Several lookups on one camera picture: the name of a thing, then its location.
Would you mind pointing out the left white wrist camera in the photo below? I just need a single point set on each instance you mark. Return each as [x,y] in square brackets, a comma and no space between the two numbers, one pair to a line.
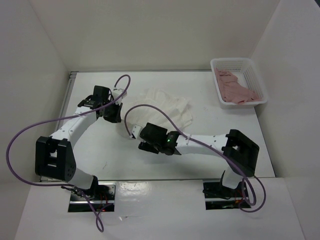
[118,94]

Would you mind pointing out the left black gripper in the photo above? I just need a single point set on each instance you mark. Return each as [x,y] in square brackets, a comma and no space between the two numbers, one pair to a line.
[116,118]

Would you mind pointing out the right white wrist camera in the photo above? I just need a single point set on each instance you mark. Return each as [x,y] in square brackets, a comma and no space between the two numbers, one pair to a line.
[135,134]

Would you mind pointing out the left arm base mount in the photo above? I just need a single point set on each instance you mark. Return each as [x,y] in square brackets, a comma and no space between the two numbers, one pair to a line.
[103,201]

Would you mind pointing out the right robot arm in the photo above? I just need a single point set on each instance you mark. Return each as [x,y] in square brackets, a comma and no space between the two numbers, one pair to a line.
[241,151]

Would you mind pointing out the white skirt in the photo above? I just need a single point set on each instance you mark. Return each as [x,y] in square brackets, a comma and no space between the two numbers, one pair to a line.
[177,108]

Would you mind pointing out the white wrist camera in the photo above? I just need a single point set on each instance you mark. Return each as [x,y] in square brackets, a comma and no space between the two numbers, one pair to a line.
[118,94]
[135,134]

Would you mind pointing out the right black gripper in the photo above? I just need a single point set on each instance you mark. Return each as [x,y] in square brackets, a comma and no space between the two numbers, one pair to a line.
[146,146]

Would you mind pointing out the white plastic basket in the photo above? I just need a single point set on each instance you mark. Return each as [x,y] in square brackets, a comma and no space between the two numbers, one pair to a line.
[247,76]

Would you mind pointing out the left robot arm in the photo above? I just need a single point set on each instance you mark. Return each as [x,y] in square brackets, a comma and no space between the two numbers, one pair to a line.
[54,156]

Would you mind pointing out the pink skirt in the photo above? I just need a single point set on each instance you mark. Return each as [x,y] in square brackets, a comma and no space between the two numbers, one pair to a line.
[231,91]

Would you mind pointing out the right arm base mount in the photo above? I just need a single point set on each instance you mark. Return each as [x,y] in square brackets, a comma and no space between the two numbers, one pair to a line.
[219,197]

